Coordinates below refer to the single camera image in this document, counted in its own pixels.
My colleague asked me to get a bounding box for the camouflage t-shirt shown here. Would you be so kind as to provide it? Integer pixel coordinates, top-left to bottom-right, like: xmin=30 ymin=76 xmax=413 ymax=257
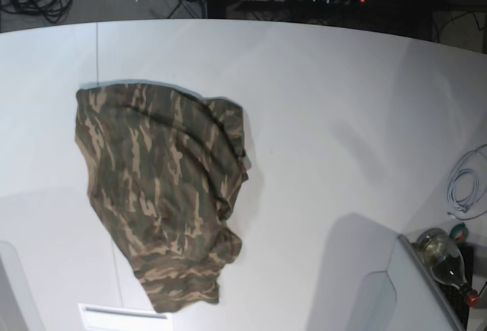
xmin=75 ymin=83 xmax=248 ymax=313

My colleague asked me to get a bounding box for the clear plastic bottle red cap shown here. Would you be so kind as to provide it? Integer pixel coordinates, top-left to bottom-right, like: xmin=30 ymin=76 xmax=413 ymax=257
xmin=415 ymin=228 xmax=479 ymax=307

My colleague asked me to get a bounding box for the green tape roll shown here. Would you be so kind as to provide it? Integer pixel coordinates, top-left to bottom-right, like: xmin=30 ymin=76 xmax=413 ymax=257
xmin=449 ymin=222 xmax=469 ymax=245

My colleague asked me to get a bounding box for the light blue coiled cable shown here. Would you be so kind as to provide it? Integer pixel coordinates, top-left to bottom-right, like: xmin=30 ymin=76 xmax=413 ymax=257
xmin=445 ymin=144 xmax=487 ymax=221

